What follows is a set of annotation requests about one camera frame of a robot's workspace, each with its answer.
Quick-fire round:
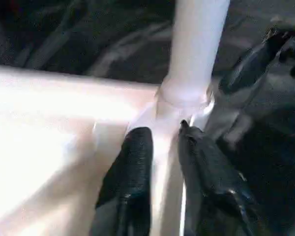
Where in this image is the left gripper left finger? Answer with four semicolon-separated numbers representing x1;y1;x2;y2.
90;127;153;236

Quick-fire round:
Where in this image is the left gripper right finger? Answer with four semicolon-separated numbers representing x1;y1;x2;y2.
178;119;261;236

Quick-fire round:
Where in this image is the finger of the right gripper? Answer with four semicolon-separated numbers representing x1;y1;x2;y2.
218;27;295;99

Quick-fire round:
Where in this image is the white plastic table leg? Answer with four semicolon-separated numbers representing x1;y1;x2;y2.
159;0;231;109

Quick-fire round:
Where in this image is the white plastic table top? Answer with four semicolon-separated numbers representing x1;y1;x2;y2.
0;63;217;236

